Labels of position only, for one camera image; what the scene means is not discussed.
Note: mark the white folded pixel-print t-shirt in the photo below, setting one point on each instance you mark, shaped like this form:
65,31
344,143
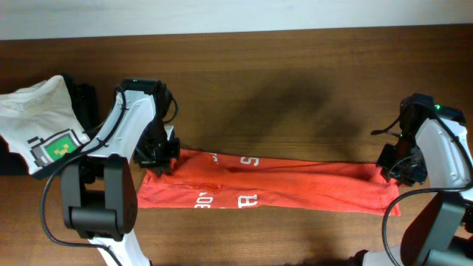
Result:
37,118

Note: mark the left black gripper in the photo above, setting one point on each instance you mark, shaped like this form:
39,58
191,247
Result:
154,159

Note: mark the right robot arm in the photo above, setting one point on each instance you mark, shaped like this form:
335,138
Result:
432,146

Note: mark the black folded garment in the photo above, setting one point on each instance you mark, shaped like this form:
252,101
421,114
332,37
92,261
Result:
86,103

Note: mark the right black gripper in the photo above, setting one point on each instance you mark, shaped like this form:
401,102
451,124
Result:
400,174

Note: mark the orange printed t-shirt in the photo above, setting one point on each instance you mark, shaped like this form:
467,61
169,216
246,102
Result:
200,179

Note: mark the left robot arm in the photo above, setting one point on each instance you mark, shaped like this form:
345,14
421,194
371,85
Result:
99,199

